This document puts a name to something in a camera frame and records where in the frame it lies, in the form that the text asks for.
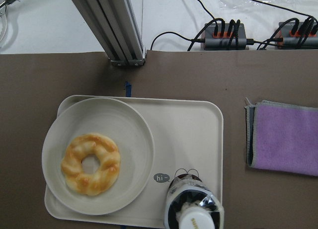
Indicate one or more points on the aluminium frame post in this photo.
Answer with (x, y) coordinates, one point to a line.
(114, 25)

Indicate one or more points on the purple folded cloth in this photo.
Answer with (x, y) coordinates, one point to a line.
(282, 137)

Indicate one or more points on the grey usb hub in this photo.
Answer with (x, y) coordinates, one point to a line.
(225, 36)
(295, 35)

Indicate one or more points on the tea bottle white cap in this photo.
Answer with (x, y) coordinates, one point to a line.
(191, 205)

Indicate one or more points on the glazed donut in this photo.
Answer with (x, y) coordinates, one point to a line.
(105, 150)

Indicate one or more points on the beige round plate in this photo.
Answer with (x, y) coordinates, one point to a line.
(131, 133)

